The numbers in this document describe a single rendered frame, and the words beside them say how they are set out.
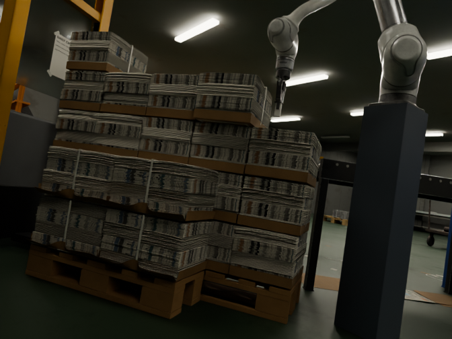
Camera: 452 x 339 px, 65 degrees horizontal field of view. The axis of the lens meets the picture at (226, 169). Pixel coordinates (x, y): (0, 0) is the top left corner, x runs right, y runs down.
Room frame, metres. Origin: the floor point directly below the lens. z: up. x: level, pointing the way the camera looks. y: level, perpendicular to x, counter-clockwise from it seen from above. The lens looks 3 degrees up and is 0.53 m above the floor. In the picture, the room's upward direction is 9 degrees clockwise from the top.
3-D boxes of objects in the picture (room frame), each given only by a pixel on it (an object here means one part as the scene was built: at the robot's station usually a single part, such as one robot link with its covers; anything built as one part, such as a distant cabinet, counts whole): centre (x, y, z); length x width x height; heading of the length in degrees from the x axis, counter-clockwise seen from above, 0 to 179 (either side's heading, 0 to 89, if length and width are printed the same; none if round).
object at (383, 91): (1.58, -0.72, 1.17); 0.18 x 0.16 x 0.22; 157
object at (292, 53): (1.75, -0.21, 1.30); 0.13 x 0.11 x 0.16; 157
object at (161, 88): (1.94, 0.26, 0.95); 0.38 x 0.29 x 0.23; 160
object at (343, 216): (10.38, -3.76, 0.19); 1.35 x 0.93 x 0.38; 126
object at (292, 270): (1.89, 0.12, 0.42); 1.17 x 0.39 x 0.83; 70
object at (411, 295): (2.43, -1.27, 0.00); 0.37 x 0.28 x 0.01; 92
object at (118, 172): (1.64, 0.43, 0.30); 0.76 x 0.30 x 0.60; 70
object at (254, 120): (1.69, 0.03, 0.86); 0.29 x 0.16 x 0.04; 71
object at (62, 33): (2.29, 1.23, 1.27); 0.57 x 0.01 x 0.65; 160
